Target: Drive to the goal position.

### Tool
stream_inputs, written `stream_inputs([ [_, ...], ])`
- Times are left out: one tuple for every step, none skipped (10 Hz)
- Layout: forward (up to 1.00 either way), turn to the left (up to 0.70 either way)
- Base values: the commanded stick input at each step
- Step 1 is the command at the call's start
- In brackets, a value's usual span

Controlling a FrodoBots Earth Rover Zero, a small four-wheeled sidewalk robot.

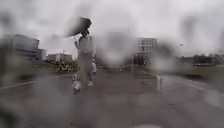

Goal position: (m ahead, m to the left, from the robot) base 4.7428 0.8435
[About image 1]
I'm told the person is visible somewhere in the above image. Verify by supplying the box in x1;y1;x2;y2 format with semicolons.
64;16;98;94

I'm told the tall glass-fronted building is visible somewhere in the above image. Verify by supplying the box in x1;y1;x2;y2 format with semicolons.
135;37;159;66

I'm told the metal railing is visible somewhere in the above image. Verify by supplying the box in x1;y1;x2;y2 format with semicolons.
134;74;164;93

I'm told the wet grey paved ground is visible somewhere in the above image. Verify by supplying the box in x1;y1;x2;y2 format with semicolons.
0;68;224;128

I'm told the low pale building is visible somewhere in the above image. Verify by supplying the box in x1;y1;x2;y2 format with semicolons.
46;52;74;64

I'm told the grey angular building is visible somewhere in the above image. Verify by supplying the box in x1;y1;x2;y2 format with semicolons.
11;33;48;62

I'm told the row of trees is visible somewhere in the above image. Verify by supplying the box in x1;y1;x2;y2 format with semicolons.
178;53;224;66

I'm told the grass strip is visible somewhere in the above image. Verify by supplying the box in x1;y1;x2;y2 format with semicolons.
166;64;224;84

